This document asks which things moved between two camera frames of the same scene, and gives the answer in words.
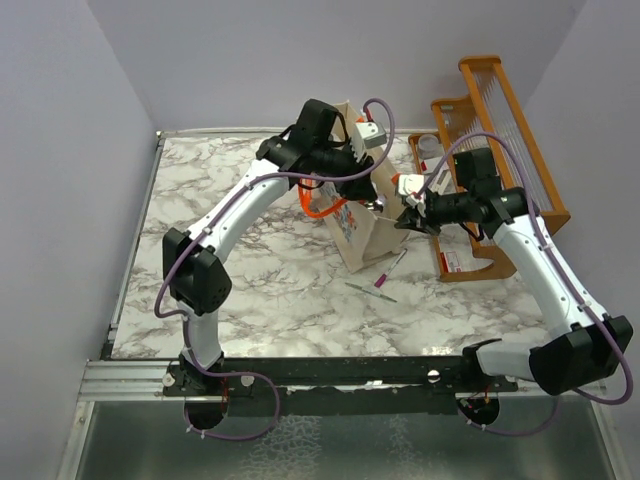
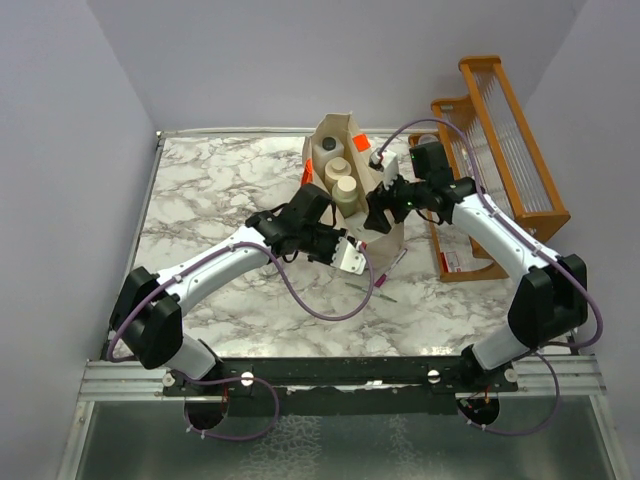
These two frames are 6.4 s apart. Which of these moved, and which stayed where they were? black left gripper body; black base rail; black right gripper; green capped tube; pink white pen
Moved: black right gripper; black left gripper body
Stayed: black base rail; green capped tube; pink white pen
